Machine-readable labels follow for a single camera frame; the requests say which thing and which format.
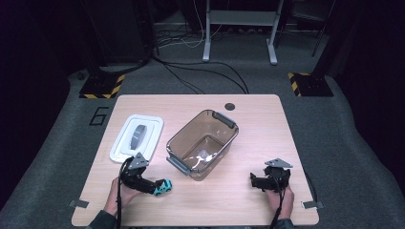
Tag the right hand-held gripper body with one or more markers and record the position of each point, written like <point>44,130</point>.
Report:
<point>277,178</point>

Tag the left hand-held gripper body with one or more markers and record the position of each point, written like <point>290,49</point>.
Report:
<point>132,175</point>

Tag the blue toy car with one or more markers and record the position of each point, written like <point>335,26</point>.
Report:
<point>164,187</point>

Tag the brown transparent storage box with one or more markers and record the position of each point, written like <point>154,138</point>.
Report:
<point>219,133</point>

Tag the person's left hand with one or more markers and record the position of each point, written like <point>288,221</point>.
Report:
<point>125,198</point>

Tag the person's right hand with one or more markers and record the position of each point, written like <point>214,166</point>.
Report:
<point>283,205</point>

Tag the grey tape piece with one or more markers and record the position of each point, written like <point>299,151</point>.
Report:
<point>312,204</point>
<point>79,204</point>

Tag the dark round table grommet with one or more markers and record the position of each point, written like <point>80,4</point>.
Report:
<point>229,107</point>

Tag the black stand base hazard stripes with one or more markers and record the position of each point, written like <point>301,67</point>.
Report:
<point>313,85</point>
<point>100,86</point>

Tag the dark cabinet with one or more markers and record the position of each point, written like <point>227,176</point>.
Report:
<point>117,31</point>

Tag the white metal desk frame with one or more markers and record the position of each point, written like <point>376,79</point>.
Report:
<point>242,17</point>

